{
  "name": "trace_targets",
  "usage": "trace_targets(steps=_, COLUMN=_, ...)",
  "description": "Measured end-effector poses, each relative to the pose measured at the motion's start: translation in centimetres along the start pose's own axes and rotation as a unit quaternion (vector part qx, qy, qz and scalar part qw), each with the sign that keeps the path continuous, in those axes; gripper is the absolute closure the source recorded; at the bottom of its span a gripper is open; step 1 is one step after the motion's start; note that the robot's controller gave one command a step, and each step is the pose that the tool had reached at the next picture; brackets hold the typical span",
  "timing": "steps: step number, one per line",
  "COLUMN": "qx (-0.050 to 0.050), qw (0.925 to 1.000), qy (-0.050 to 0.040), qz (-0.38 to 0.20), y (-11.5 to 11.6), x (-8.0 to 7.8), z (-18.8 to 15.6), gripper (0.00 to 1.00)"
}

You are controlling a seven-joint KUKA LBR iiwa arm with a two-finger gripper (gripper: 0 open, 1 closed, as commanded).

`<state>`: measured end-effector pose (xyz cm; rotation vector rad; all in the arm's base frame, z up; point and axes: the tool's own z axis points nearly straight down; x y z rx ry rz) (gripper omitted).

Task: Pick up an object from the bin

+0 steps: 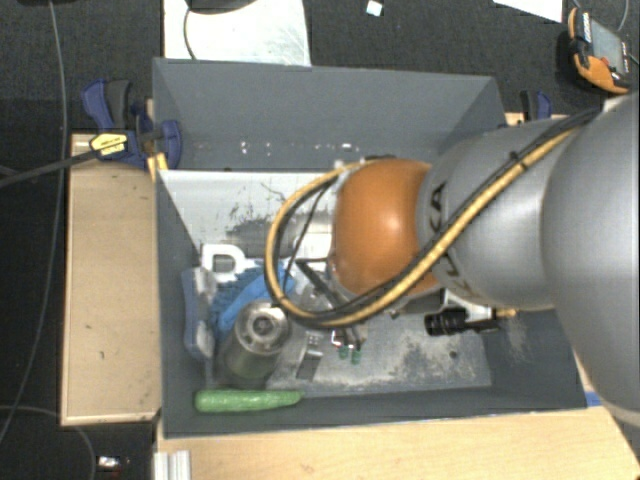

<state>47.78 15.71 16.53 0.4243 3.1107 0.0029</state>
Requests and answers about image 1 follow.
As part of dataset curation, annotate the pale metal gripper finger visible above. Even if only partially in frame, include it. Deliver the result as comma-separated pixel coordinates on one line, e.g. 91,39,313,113
267,333,325,388
295,347,325,383

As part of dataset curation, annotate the silver metal can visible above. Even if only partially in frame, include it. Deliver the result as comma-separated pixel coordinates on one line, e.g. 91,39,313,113
214,299,293,390

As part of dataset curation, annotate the green toy cucumber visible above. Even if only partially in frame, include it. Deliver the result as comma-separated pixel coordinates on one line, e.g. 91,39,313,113
194,388,306,414

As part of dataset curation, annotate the blue cloth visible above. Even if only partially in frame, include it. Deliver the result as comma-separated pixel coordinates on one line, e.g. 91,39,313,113
208,261,302,340

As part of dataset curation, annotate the pale wood board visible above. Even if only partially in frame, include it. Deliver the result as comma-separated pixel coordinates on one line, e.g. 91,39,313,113
59,132,164,427

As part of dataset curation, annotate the grey metal bin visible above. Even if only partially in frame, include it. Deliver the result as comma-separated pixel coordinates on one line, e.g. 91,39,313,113
151,57,589,438

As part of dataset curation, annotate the black cylinder on white bracket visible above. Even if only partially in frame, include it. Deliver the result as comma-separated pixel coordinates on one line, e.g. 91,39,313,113
423,287,519,339

